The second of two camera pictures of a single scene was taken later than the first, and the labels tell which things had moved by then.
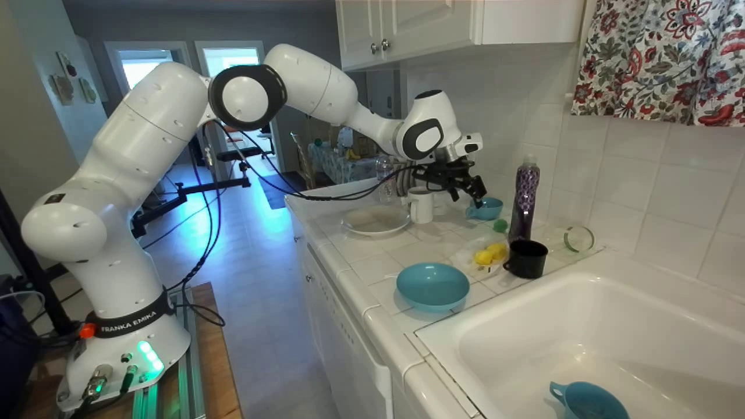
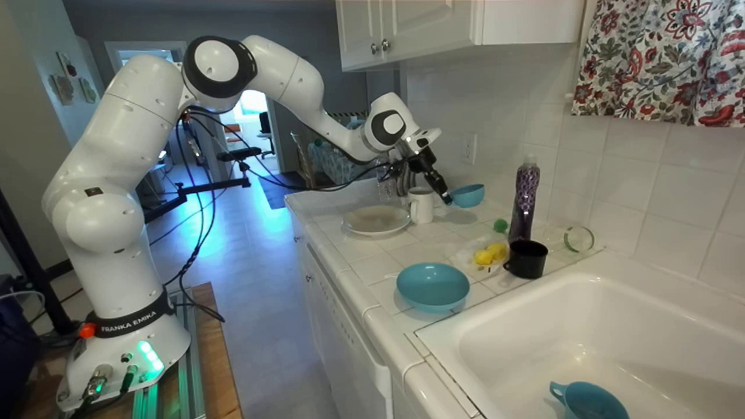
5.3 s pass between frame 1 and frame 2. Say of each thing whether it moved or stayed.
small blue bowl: moved
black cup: stayed
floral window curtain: stayed
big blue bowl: stayed
